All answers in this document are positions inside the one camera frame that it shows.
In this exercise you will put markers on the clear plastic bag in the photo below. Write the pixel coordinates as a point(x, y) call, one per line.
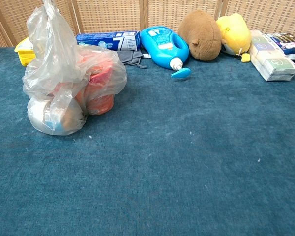
point(51, 61)

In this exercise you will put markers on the orange container inside bag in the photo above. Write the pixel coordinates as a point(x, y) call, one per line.
point(98, 98)

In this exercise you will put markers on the white container inside bag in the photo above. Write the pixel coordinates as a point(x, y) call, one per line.
point(39, 115)

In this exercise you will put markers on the blue table cloth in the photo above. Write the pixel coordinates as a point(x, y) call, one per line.
point(162, 159)

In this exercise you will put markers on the grey cloth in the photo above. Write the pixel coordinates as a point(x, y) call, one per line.
point(131, 57)

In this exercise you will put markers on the blue detergent pump bottle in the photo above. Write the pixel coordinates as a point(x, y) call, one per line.
point(159, 49)

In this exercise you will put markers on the blue toothpaste box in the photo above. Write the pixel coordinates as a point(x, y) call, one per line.
point(108, 40)

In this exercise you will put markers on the brown plush toy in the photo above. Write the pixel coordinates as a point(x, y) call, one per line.
point(201, 34)

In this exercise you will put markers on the wicker folding screen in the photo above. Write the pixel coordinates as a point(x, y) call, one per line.
point(108, 14)

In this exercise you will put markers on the yellow plush toy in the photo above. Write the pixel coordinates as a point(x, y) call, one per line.
point(236, 32)

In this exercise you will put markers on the pastel tissue multipack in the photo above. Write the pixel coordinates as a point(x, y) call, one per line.
point(273, 61)

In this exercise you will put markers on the yellow biscuit box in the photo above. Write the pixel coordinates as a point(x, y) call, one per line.
point(24, 56)

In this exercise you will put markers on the dark blue snack package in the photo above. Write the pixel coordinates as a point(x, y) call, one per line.
point(288, 44)

